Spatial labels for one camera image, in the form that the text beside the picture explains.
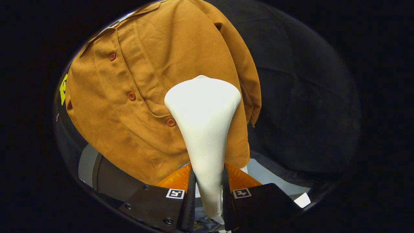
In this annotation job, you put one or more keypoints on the black backdrop cloth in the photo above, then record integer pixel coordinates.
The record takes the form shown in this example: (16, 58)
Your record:
(300, 97)

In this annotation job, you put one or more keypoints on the orange button-up shirt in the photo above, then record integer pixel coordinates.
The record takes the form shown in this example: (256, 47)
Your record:
(145, 64)

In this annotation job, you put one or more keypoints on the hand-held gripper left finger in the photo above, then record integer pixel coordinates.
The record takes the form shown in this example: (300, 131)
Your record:
(161, 205)

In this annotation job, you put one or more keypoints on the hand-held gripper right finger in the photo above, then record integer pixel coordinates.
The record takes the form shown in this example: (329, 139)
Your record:
(258, 205)

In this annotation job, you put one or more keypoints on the white garment steamer head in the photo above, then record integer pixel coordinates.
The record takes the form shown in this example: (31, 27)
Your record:
(203, 123)

